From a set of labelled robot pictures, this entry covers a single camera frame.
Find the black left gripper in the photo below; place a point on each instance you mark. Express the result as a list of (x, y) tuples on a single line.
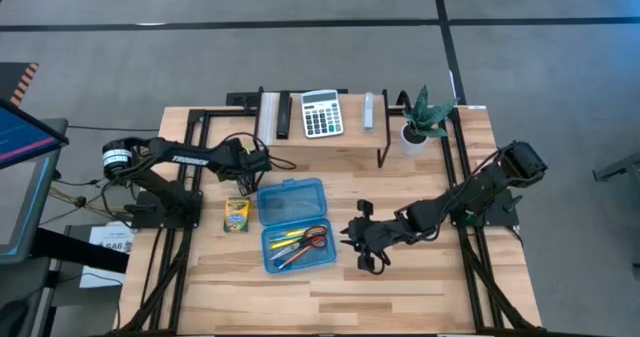
[(237, 161)]

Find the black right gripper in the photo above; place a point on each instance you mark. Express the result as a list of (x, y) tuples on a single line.
[(382, 234)]

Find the green yellow crayon box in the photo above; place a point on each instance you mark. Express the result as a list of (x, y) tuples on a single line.
[(237, 214)]

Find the teal pencil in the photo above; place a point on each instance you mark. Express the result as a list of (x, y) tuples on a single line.
[(287, 235)]

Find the orange pencil pink eraser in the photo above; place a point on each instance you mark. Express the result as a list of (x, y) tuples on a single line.
[(295, 259)]

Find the yellow highlighter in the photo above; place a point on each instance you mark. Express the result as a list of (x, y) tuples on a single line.
[(285, 244)]

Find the blue eraser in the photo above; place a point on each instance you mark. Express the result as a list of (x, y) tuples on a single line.
[(279, 264)]

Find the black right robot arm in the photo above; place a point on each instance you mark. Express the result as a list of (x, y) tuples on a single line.
[(450, 204)]

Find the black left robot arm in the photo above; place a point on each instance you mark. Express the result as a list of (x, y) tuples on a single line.
[(190, 159)]

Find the blue plastic pencil box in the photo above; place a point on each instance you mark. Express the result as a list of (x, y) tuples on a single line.
[(292, 202)]

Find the white eraser bar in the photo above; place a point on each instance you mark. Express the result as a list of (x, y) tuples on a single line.
[(270, 119)]

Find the black stapler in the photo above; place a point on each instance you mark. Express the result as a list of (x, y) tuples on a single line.
[(284, 117)]

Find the black power strip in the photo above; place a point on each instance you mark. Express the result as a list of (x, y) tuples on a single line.
[(242, 99)]

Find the white desk calculator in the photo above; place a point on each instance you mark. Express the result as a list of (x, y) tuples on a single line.
[(322, 114)]

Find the snake plant white pot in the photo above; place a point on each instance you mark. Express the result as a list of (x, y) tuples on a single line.
[(415, 139)]

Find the white printed paper sheet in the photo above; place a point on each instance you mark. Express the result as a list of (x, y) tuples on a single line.
[(107, 237)]

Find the black flat bar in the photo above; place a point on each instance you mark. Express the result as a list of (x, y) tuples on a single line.
[(80, 252)]

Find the monitor with blue screen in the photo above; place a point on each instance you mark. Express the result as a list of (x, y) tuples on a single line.
[(25, 137)]

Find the large grey screen monitor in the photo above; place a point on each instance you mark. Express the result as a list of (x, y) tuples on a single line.
[(15, 202)]

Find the black mat orange striped edge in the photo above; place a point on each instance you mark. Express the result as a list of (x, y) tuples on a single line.
[(12, 82)]

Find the grey metal stand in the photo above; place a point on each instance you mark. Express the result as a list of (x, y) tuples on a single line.
[(622, 167)]

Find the black aluminium table frame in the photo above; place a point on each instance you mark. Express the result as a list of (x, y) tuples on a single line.
[(192, 127)]

